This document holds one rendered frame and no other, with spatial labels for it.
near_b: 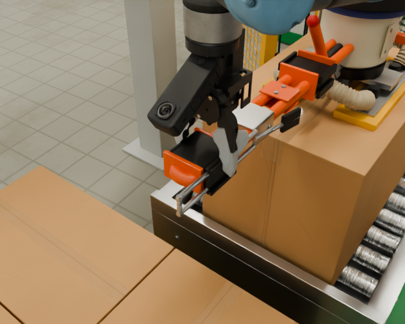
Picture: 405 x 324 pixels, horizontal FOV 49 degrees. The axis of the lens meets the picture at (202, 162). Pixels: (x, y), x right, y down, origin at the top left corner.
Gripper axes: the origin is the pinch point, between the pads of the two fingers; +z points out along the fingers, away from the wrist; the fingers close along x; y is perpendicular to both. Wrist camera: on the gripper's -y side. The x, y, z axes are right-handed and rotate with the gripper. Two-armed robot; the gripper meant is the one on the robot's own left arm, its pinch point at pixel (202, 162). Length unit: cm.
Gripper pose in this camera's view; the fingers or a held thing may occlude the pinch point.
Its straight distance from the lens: 68.8
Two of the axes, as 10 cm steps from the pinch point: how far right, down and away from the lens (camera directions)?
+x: -7.9, -3.9, 4.7
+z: 0.0, 7.7, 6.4
